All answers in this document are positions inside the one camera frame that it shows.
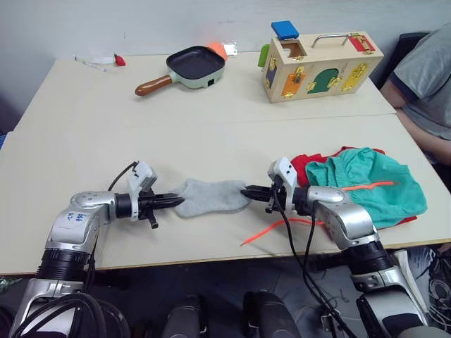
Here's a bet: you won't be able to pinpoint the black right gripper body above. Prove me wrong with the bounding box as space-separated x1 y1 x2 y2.
264 177 287 215

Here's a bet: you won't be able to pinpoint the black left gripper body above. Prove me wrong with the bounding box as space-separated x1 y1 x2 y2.
137 192 159 230

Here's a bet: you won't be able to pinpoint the grey sock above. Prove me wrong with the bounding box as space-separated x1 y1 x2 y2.
168 178 249 220

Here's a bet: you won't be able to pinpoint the red t-shirt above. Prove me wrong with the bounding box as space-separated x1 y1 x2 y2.
290 146 419 226

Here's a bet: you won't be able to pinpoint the green shorts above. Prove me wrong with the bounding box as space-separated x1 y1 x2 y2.
304 147 428 230

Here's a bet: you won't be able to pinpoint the person in grey t-shirt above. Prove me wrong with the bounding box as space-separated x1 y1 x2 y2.
379 22 451 165

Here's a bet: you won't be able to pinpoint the dark rounded shape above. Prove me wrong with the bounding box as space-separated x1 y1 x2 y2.
242 289 301 338
164 294 209 338

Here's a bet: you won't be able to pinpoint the green flap door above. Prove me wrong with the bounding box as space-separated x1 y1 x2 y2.
257 43 271 69

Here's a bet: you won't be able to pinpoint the wooden lock puzzle box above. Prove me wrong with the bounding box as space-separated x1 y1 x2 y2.
263 31 385 104

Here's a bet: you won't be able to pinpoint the orange sponge block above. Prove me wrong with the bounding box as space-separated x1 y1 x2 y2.
205 41 228 61

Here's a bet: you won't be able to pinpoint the blue square lid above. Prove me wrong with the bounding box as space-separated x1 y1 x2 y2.
271 20 301 41

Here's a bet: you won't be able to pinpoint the red latch door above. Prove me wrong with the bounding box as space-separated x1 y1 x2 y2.
347 32 375 56

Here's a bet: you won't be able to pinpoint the black chair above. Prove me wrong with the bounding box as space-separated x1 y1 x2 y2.
397 31 431 57

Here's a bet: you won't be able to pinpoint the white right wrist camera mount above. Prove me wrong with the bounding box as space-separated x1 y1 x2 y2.
266 156 301 213

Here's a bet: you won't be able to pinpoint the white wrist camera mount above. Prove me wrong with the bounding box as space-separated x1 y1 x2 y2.
125 161 159 223
266 156 301 213

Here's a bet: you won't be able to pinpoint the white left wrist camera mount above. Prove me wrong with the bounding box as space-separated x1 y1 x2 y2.
125 161 159 223

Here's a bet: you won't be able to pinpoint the orange drawstring cord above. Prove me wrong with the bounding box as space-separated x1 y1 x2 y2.
239 180 395 247

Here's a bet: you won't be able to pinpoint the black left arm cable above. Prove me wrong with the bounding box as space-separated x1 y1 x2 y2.
106 161 141 193

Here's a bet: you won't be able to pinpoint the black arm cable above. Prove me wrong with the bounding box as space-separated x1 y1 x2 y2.
106 161 141 193
269 175 359 338

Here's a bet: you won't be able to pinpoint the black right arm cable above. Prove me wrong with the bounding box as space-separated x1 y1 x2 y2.
269 175 359 338

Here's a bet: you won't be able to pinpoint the green pan with wooden handle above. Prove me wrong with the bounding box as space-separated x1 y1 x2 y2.
134 45 227 98

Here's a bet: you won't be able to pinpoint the silver metal box handle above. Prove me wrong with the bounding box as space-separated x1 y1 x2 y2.
310 32 350 48

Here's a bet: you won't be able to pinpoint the tangled wires on floor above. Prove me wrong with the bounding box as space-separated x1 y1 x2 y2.
424 246 451 334

